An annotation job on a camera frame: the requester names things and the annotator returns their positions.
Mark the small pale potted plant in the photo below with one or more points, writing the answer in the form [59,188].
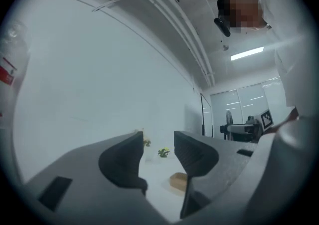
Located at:
[147,142]

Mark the rectangular ceiling light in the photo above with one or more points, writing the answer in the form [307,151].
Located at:
[247,53]

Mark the person's right forearm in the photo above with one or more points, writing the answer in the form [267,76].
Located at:
[292,115]

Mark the standing fan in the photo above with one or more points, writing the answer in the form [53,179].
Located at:
[229,118]

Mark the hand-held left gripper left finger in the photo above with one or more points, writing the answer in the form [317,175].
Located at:
[119,164]

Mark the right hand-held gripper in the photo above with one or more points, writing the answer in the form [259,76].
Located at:
[249,131]

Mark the black head-worn camera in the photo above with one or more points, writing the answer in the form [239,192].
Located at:
[222,27]

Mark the red wall sign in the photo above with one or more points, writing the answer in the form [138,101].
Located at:
[6,74]

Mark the person's white shirt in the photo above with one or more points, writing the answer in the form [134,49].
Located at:
[289,44]

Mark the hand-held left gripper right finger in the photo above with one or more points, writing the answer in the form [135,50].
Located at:
[194,159]

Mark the glass partition wall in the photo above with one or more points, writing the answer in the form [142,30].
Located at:
[239,109]

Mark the white ceiling pipes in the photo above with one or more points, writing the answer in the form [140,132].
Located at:
[179,22]

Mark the person's head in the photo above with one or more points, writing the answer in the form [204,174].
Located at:
[245,9]

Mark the small yellow-green potted plant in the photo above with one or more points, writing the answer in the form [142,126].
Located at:
[163,152]

